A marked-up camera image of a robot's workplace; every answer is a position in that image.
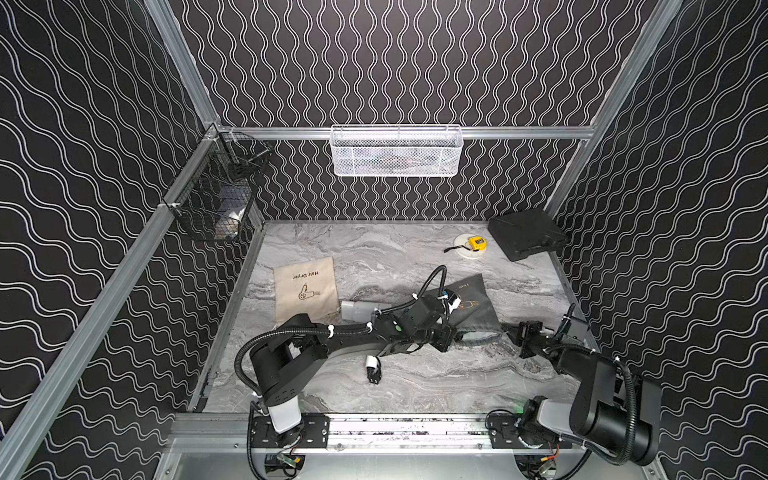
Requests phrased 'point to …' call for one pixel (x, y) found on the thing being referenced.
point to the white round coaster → (462, 240)
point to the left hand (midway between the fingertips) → (460, 329)
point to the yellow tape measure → (477, 243)
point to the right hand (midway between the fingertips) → (504, 322)
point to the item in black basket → (227, 226)
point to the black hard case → (527, 233)
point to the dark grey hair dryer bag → (475, 321)
